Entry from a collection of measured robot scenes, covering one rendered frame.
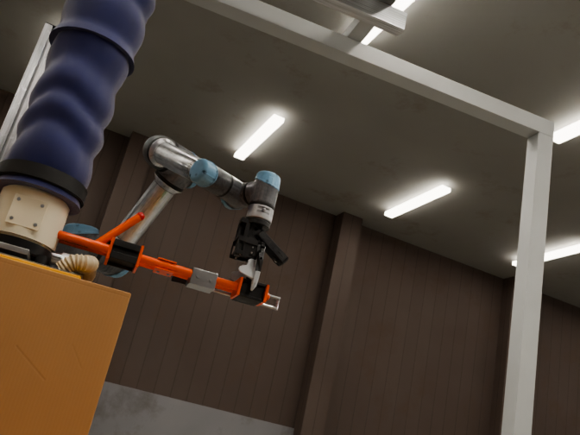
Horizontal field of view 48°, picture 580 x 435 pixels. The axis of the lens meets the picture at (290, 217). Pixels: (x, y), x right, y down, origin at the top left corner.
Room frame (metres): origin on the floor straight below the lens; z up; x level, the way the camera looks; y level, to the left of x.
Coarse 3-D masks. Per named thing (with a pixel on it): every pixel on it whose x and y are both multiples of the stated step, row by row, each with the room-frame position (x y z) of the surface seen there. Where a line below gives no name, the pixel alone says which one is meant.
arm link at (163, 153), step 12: (144, 144) 1.94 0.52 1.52; (156, 144) 1.89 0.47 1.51; (168, 144) 1.87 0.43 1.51; (144, 156) 1.95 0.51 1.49; (156, 156) 1.89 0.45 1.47; (168, 156) 1.83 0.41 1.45; (180, 156) 1.79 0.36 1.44; (192, 156) 1.77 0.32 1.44; (156, 168) 2.01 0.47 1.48; (168, 168) 1.87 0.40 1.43; (180, 168) 1.78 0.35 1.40; (192, 168) 1.70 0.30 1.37; (204, 168) 1.67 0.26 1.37; (216, 168) 1.69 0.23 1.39; (192, 180) 1.70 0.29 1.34; (204, 180) 1.69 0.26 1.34; (216, 180) 1.70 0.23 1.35; (228, 180) 1.72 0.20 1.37; (216, 192) 1.74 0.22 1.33
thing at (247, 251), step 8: (240, 224) 1.73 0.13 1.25; (248, 224) 1.72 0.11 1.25; (256, 224) 1.73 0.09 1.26; (264, 224) 1.72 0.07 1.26; (240, 232) 1.73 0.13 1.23; (248, 232) 1.72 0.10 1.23; (256, 232) 1.73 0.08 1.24; (240, 240) 1.70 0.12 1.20; (248, 240) 1.71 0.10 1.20; (256, 240) 1.71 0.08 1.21; (232, 248) 1.76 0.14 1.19; (240, 248) 1.71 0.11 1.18; (248, 248) 1.71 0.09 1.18; (256, 248) 1.72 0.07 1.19; (264, 248) 1.72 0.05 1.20; (232, 256) 1.76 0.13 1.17; (240, 256) 1.74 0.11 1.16; (248, 256) 1.71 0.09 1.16
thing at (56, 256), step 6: (0, 246) 1.46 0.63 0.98; (6, 246) 1.47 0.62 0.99; (12, 246) 1.47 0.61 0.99; (6, 252) 1.50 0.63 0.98; (12, 252) 1.49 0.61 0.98; (18, 252) 1.48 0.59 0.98; (24, 252) 1.48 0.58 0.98; (54, 252) 1.60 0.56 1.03; (24, 258) 1.52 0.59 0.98; (30, 258) 1.56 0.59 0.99; (54, 258) 1.60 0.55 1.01; (60, 258) 1.60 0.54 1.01; (54, 264) 1.61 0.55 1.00
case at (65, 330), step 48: (0, 288) 1.39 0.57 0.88; (48, 288) 1.42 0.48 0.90; (96, 288) 1.45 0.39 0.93; (0, 336) 1.40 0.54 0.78; (48, 336) 1.43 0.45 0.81; (96, 336) 1.45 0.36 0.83; (0, 384) 1.41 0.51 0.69; (48, 384) 1.44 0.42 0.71; (96, 384) 1.46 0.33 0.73; (0, 432) 1.42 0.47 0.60; (48, 432) 1.45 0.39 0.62
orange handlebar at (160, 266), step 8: (64, 232) 1.59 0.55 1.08; (64, 240) 1.60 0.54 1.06; (72, 240) 1.59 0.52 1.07; (80, 240) 1.60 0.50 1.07; (88, 240) 1.60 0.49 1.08; (80, 248) 1.64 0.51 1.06; (88, 248) 1.64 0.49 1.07; (96, 248) 1.61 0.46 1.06; (104, 248) 1.61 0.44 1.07; (144, 256) 1.64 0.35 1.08; (144, 264) 1.68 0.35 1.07; (152, 264) 1.65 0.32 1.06; (160, 264) 1.65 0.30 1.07; (168, 264) 1.66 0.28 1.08; (160, 272) 1.69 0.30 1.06; (168, 272) 1.66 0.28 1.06; (176, 272) 1.67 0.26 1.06; (184, 272) 1.67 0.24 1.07; (224, 280) 1.70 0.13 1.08; (224, 288) 1.74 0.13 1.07; (232, 288) 1.71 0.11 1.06
